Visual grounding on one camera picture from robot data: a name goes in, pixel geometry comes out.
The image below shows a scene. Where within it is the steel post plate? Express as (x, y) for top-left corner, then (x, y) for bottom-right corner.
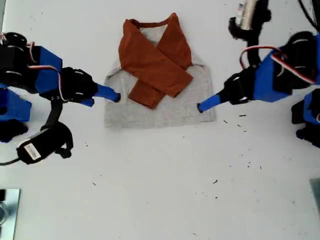
(0, 188), (21, 240)

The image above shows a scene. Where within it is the grey t-shirt with brown sleeves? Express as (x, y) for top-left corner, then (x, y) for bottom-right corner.
(103, 12), (217, 129)

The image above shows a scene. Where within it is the black camera box with label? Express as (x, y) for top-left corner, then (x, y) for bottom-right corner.
(15, 121), (75, 166)
(227, 0), (273, 41)

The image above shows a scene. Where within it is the black camera cable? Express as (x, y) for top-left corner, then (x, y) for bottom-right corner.
(297, 0), (320, 28)
(0, 157), (21, 167)

